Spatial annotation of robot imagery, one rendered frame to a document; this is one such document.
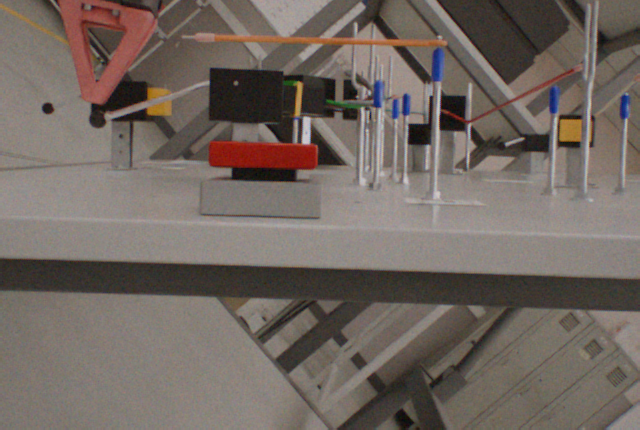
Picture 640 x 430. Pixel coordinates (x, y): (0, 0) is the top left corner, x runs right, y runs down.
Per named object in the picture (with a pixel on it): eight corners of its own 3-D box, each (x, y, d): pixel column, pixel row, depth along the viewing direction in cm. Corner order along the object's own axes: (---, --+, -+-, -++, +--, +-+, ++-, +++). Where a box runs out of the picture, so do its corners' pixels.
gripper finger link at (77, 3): (144, 114, 69) (165, 1, 69) (133, 109, 62) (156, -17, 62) (60, 97, 68) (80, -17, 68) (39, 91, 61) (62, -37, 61)
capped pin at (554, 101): (558, 196, 66) (563, 85, 65) (538, 195, 66) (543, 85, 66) (561, 195, 67) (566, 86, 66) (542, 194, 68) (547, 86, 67)
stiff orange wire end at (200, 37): (183, 42, 56) (183, 33, 56) (445, 49, 55) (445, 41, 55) (179, 40, 55) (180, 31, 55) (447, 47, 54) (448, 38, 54)
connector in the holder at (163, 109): (154, 115, 97) (154, 90, 97) (171, 116, 97) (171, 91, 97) (146, 114, 93) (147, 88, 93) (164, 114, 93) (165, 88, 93)
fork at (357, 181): (349, 185, 74) (354, 21, 73) (346, 184, 75) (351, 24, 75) (371, 185, 74) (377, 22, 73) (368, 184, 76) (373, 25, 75)
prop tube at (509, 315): (440, 382, 137) (565, 239, 136) (438, 378, 140) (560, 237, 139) (455, 395, 137) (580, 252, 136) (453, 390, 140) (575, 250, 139)
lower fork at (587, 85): (599, 201, 60) (609, -1, 59) (573, 200, 60) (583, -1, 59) (590, 199, 62) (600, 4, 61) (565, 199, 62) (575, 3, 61)
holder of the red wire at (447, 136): (469, 173, 127) (472, 101, 126) (463, 175, 114) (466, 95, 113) (435, 171, 128) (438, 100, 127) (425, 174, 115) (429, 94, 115)
